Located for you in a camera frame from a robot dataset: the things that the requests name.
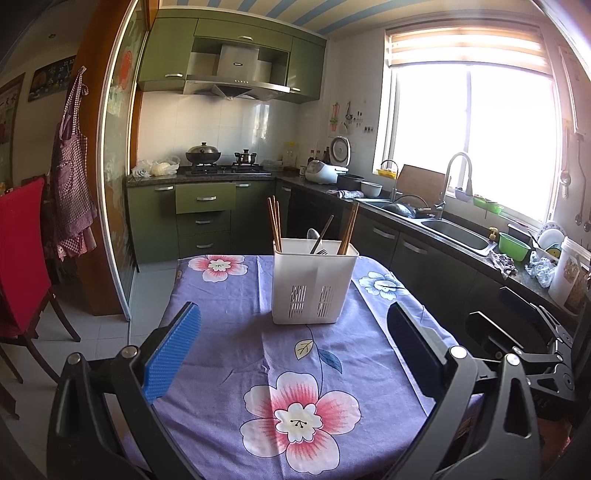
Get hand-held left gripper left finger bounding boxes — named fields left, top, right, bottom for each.
left=46, top=301, right=204, bottom=480

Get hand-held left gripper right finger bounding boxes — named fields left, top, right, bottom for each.
left=376, top=302, right=542, bottom=480

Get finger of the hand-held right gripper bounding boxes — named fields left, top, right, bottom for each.
left=466, top=311, right=578, bottom=407
left=499, top=285, right=578, bottom=352

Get white plastic utensil holder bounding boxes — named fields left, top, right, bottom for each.
left=271, top=237, right=360, bottom=325

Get group of wooden chopsticks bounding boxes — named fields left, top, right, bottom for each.
left=267, top=196, right=360, bottom=256

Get patterned rag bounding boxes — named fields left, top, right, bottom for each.
left=488, top=251, right=517, bottom=278

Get crumpled clear plastic bag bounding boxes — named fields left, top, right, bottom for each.
left=525, top=251, right=557, bottom=288

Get green plastic basin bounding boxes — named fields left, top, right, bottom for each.
left=498, top=232, right=532, bottom=261

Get white plastic bucket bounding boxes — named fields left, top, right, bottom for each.
left=549, top=236, right=591, bottom=315

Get white plates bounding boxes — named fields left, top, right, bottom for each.
left=538, top=222, right=565, bottom=250

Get steel sink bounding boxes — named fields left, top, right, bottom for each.
left=420, top=218, right=497, bottom=257

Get green windowsill basket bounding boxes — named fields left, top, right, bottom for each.
left=472, top=195, right=504, bottom=214

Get purple floral tablecloth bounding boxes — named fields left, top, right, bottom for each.
left=120, top=254, right=485, bottom=480

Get kitchen base cabinets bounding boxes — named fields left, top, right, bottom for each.
left=126, top=178, right=578, bottom=370

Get hanging ladle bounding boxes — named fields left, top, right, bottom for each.
left=560, top=119, right=571, bottom=186

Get wooden cutting board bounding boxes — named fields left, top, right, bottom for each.
left=396, top=164, right=447, bottom=208

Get steel kitchen faucet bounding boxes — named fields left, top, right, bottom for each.
left=434, top=152, right=474, bottom=220

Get kitchen window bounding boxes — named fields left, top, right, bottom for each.
left=388, top=60, right=561, bottom=222

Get glass sliding door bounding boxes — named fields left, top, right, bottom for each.
left=99, top=0, right=153, bottom=319

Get red chair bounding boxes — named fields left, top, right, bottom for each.
left=0, top=178, right=81, bottom=384

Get white plastic bag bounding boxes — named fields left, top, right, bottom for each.
left=131, top=157, right=181, bottom=178

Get gas stove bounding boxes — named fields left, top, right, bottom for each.
left=178, top=164, right=273, bottom=176

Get checkered apron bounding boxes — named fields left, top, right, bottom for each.
left=50, top=67, right=99, bottom=261

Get black wok with lid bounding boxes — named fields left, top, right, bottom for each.
left=185, top=142, right=221, bottom=166

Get white rice cooker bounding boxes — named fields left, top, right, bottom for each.
left=305, top=159, right=349, bottom=185

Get striped window blind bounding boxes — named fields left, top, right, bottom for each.
left=385, top=25, right=555, bottom=77

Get steel range hood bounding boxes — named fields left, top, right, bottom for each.
left=183, top=44, right=291, bottom=102

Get green upper kitchen cabinets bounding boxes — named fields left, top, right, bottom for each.
left=137, top=17, right=328, bottom=104

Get framed wall picture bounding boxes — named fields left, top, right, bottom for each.
left=0, top=74, right=25, bottom=144

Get wall poster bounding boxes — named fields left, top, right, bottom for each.
left=28, top=55, right=77, bottom=102

